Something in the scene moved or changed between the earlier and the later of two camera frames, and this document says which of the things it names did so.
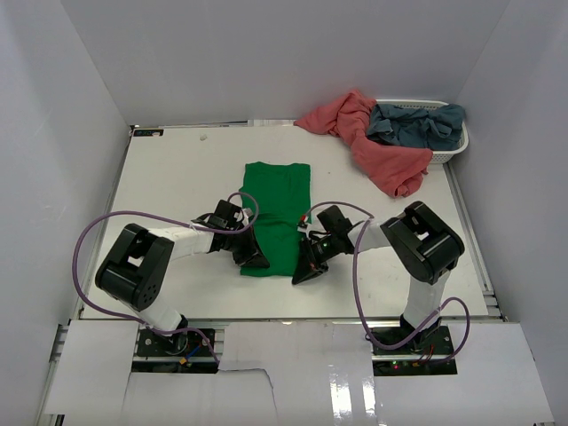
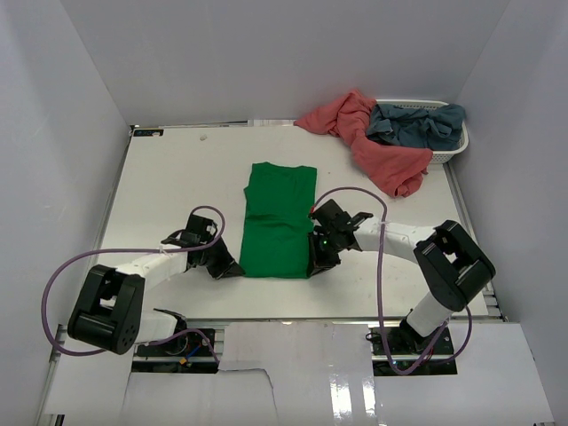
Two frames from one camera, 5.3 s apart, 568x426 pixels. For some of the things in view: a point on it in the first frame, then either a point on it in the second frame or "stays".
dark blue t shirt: x=437 y=129 stays
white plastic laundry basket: x=437 y=156 stays
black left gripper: x=251 y=248 -> x=226 y=267
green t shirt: x=283 y=193 stays
